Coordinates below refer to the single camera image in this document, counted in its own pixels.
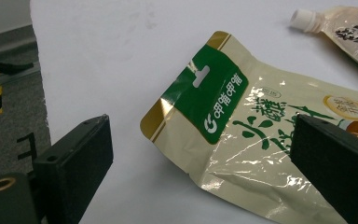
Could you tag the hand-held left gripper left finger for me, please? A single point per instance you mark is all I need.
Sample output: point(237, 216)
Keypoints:
point(74, 161)

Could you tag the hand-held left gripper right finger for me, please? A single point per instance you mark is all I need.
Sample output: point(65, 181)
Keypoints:
point(338, 161)

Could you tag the spouted cream pouch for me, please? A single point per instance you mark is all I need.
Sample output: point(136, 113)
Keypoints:
point(348, 28)

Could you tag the green and beige snack pouch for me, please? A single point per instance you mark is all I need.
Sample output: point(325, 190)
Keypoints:
point(199, 109)

